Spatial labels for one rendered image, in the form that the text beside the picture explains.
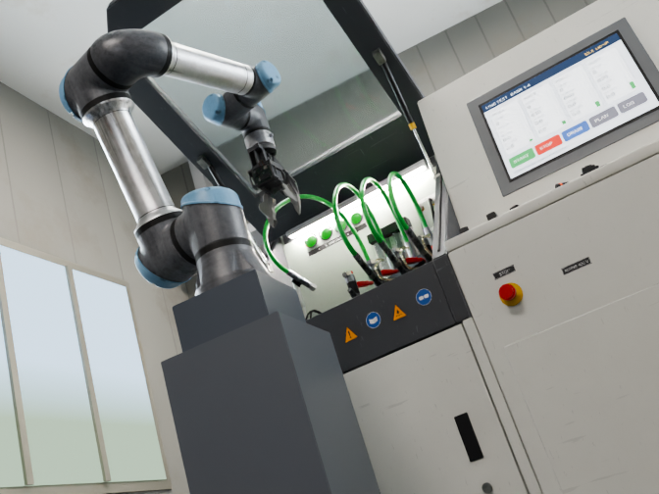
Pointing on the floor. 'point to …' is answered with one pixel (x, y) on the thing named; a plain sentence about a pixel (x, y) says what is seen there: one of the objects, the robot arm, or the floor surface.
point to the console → (565, 279)
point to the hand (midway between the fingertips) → (286, 218)
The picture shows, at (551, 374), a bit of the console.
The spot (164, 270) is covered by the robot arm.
